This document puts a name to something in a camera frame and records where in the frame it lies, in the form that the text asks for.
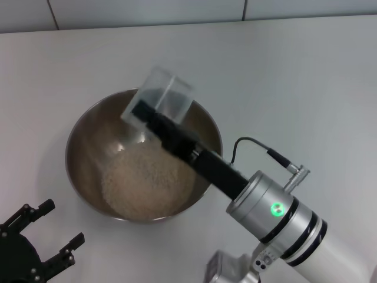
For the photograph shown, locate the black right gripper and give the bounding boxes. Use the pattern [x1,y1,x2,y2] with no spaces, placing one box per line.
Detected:
[131,88,251,201]

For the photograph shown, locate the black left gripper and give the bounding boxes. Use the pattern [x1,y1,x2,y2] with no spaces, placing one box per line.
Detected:
[0,199,85,283]

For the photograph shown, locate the clear plastic cup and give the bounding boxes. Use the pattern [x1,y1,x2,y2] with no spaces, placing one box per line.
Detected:
[121,66,194,130]

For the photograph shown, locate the white rice grains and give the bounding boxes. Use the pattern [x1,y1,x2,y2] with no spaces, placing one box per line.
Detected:
[100,138,197,221]

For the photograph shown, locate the stainless steel mixing bowl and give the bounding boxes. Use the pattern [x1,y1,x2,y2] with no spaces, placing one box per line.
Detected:
[64,88,223,222]

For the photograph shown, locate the right arm connector cable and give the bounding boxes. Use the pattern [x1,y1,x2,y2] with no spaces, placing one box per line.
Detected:
[231,137,312,187]

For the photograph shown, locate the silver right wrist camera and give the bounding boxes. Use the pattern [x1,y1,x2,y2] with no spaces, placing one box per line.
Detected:
[206,249,263,283]

